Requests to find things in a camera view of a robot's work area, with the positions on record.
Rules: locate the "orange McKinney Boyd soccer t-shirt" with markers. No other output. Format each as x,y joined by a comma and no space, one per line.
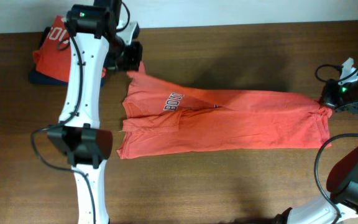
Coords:
166,118

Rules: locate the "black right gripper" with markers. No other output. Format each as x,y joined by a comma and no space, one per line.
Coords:
327,98

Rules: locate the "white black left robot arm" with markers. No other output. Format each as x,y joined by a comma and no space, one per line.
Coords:
97,40

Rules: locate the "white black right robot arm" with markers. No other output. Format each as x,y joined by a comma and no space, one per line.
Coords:
338,200

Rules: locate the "folded orange soccer shirt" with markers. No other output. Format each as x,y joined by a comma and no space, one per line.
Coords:
54,57

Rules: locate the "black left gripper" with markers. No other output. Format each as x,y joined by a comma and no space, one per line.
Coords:
133,63

